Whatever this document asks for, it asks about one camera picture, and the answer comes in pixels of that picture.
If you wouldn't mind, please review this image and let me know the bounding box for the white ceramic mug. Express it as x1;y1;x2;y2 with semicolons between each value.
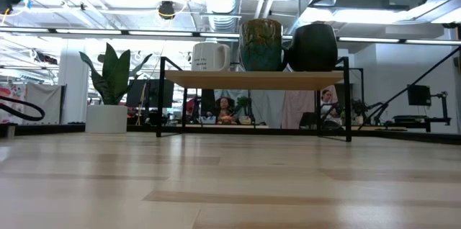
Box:
190;41;231;72

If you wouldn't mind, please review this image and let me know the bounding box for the yellow and teal mug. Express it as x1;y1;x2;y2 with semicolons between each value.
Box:
238;18;285;72

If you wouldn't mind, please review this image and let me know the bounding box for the dark green rounded mug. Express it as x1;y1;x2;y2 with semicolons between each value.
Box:
284;22;339;73

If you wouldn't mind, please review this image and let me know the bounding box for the person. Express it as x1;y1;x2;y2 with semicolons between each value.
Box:
319;89;341;129
215;96;238;125

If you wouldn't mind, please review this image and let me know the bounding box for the small green plant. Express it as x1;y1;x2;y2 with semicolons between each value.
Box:
236;96;253;125
351;99;368;125

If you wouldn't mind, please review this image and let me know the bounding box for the white hanging cloth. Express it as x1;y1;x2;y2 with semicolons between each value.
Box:
250;90;287;129

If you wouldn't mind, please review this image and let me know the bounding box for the pink hanging cloth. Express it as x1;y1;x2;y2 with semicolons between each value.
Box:
282;90;318;130

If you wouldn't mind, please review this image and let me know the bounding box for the dark monitor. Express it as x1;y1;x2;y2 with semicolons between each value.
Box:
125;79;175;109

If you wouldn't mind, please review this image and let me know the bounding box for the long led light strip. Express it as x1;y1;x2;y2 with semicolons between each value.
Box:
0;26;461;46

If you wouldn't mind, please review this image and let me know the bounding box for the black ceiling dome device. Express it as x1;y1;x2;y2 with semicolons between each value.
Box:
157;0;176;20

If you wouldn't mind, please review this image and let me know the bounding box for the snake plant in white pot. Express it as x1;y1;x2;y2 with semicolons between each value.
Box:
79;42;154;135

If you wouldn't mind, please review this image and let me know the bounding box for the grey hanging cloth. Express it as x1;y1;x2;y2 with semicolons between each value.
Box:
24;83;66;125

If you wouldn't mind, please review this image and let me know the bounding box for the black monitor on stand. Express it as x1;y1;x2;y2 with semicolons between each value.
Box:
392;84;452;133

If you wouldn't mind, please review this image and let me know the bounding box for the colourful poster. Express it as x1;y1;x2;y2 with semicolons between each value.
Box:
0;84;26;124

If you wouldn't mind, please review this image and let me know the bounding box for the wooden shelf with black frame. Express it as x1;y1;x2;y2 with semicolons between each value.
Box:
155;55;353;143

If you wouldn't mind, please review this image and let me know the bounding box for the black rig frame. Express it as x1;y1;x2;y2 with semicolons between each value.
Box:
0;45;461;146

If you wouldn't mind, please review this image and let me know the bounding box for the black cable loop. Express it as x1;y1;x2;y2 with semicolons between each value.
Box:
0;94;46;122

